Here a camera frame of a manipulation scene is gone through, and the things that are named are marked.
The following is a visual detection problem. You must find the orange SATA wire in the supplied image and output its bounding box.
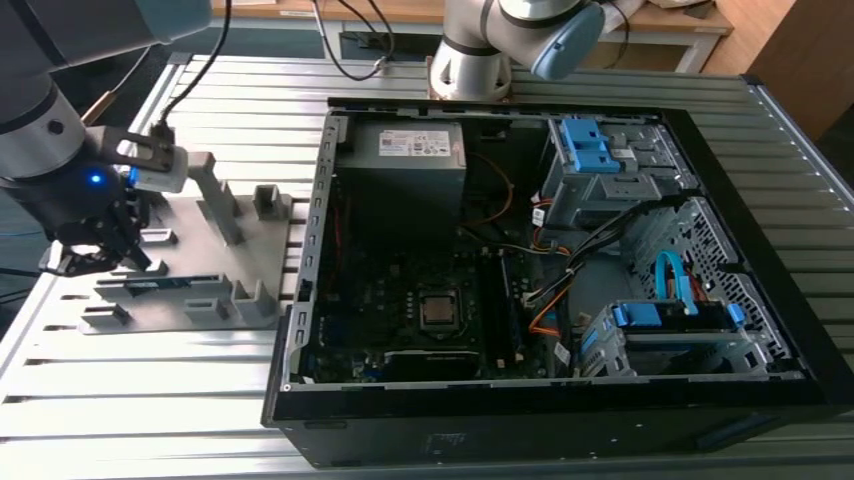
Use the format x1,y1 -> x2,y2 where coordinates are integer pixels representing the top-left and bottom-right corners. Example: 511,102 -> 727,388
527,287 -> 576,342

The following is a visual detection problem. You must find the low grey drive cage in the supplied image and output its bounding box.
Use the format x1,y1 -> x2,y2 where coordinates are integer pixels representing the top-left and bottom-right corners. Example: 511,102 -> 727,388
576,304 -> 768,379

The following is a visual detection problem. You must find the black camera cable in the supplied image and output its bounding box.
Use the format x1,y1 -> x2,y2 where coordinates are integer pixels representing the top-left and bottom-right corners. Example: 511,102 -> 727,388
156,0 -> 234,136

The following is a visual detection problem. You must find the thin orange wire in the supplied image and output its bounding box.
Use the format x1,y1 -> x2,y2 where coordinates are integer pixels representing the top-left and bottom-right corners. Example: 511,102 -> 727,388
465,151 -> 519,226

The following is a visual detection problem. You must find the hard disk in blue carrier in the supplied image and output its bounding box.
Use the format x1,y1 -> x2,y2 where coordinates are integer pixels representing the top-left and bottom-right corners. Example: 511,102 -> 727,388
609,298 -> 748,334

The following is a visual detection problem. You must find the black graphics card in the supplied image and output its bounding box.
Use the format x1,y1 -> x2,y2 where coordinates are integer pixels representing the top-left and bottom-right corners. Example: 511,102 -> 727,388
382,348 -> 482,380

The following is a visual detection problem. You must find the coloured power wire bundle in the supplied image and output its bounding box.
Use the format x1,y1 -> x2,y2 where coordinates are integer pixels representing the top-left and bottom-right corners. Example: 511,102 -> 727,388
529,238 -> 576,257

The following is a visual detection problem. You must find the wooden desk white frame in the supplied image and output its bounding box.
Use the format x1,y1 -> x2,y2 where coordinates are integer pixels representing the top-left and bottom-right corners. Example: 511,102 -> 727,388
212,0 -> 735,74

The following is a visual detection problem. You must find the black cable bundle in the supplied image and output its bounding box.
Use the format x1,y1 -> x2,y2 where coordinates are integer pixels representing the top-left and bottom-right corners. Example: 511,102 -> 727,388
523,194 -> 692,309

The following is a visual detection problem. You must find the silver CPU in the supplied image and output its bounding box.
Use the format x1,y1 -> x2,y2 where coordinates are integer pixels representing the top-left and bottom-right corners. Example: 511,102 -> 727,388
421,294 -> 462,324

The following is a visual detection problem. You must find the blue SATA wire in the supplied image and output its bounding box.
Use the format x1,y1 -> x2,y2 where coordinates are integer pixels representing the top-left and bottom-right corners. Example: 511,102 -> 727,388
655,251 -> 700,316

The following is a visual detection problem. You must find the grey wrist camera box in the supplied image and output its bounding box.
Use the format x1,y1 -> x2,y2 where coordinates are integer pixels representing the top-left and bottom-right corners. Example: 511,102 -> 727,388
116,127 -> 194,196

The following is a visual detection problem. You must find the grey power supply unit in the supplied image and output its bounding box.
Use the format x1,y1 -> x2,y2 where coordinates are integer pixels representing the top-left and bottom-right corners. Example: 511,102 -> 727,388
336,119 -> 468,241

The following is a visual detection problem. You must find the tall grey drive cage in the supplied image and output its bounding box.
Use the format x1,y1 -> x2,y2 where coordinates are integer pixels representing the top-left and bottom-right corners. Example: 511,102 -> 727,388
537,117 -> 701,231

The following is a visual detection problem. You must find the blue plastic drive bracket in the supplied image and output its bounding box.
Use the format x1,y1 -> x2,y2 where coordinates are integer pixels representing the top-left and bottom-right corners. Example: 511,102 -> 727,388
559,118 -> 607,151
571,148 -> 627,174

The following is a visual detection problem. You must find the black open PC case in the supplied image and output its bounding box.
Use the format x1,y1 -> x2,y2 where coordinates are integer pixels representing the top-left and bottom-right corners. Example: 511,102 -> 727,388
258,97 -> 835,471

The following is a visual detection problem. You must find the grey parts rack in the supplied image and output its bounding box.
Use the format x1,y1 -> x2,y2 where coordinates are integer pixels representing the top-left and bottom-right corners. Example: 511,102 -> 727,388
76,151 -> 294,336

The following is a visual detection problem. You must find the brown wooden cabinet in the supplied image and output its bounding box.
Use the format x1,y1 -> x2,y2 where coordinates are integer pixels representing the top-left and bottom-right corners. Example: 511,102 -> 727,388
699,0 -> 854,144

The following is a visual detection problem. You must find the green motherboard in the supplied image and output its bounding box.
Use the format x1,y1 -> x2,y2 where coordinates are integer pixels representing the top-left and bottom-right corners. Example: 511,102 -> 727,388
312,239 -> 575,384

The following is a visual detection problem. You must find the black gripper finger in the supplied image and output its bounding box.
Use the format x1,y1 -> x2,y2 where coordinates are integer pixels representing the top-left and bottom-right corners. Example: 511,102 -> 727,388
37,242 -> 122,278
109,202 -> 153,272

